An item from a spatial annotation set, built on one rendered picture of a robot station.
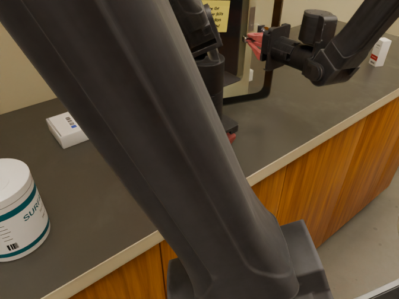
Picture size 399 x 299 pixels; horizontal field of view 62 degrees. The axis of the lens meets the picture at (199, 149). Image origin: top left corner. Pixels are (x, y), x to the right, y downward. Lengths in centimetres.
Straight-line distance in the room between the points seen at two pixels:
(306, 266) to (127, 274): 62
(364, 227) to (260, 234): 197
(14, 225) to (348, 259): 163
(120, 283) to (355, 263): 139
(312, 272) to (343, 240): 181
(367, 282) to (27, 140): 161
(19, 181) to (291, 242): 52
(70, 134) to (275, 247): 81
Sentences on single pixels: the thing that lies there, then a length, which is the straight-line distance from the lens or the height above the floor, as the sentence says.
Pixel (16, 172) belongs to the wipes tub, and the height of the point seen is 109.
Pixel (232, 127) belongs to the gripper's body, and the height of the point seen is 119.
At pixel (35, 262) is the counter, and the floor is 94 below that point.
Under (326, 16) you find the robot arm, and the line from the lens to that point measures 75.
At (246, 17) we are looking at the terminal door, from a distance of 92.
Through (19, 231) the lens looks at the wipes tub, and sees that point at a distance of 69.
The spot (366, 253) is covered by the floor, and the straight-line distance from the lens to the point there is 202.
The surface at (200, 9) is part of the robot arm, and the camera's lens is 42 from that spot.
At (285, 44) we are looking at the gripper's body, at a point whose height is 122.
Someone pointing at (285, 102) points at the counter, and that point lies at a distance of 115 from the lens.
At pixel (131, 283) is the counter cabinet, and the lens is 84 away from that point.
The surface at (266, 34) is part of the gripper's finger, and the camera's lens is 81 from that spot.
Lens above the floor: 148
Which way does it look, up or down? 37 degrees down
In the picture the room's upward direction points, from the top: straight up
